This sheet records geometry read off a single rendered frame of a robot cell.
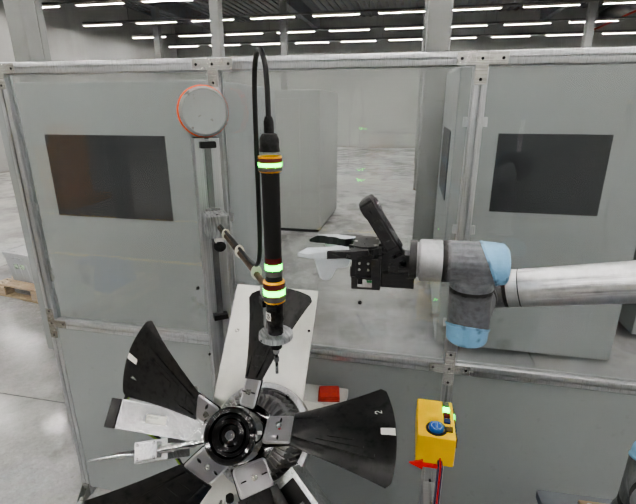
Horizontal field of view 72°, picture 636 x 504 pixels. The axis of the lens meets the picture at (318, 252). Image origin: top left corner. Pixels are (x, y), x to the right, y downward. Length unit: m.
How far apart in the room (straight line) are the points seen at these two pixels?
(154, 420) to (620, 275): 1.10
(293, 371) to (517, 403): 0.90
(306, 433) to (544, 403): 1.05
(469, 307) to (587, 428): 1.20
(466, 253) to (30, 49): 6.51
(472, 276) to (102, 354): 1.77
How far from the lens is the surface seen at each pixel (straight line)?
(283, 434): 1.05
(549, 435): 1.94
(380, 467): 1.00
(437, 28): 5.06
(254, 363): 1.09
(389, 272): 0.80
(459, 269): 0.78
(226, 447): 1.04
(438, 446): 1.30
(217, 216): 1.40
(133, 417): 1.33
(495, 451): 1.96
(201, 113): 1.47
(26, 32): 6.93
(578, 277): 0.91
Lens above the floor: 1.89
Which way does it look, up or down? 18 degrees down
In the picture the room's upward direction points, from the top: straight up
